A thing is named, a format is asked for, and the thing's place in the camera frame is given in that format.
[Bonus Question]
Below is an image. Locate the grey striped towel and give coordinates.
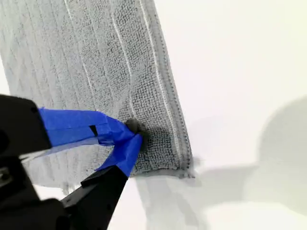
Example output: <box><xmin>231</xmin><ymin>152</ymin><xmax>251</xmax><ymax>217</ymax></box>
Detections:
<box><xmin>0</xmin><ymin>0</ymin><xmax>201</xmax><ymax>192</ymax></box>

